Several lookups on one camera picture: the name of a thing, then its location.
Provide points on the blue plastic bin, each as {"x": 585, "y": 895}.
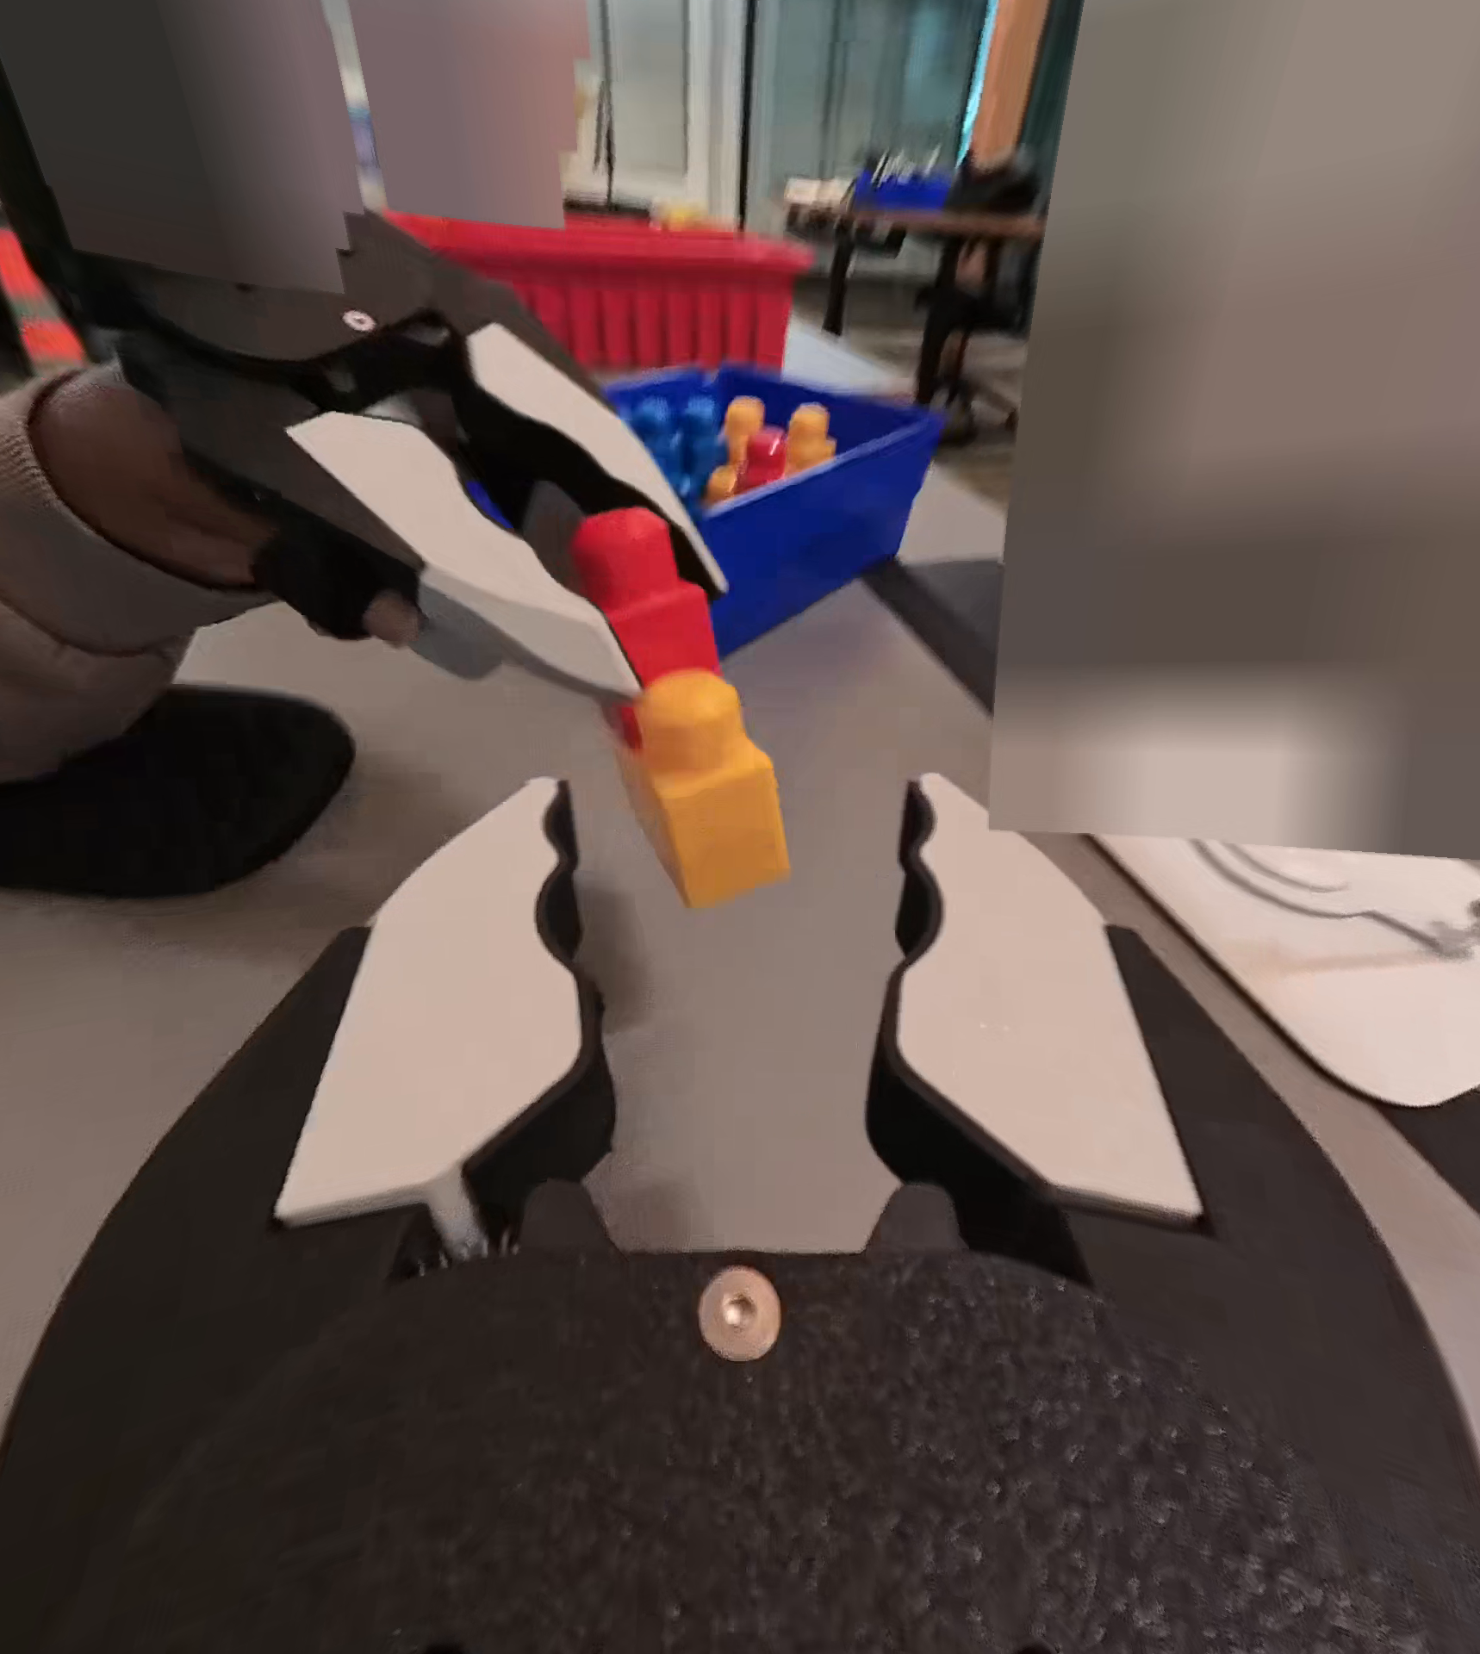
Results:
{"x": 901, "y": 193}
{"x": 818, "y": 530}

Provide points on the black office chair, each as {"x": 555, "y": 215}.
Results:
{"x": 979, "y": 283}

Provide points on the black pad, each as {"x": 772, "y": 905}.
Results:
{"x": 171, "y": 802}

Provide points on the red single-stud toy block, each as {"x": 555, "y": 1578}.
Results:
{"x": 658, "y": 608}

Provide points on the yellow two-stud toy block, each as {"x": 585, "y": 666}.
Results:
{"x": 714, "y": 817}

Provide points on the red ribbed plastic bin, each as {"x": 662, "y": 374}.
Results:
{"x": 662, "y": 299}

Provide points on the person's left forearm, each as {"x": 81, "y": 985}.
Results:
{"x": 3, "y": 581}

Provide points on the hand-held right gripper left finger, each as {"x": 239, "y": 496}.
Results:
{"x": 441, "y": 1032}

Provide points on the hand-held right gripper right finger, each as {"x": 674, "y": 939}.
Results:
{"x": 1038, "y": 1046}

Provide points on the person's left hand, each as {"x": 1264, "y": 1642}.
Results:
{"x": 135, "y": 468}

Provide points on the wooden pillar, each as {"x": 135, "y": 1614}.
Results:
{"x": 1006, "y": 74}

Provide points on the pile of coloured toy blocks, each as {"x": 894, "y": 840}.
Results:
{"x": 741, "y": 445}

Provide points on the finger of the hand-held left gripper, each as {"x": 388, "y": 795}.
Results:
{"x": 431, "y": 503}
{"x": 573, "y": 414}

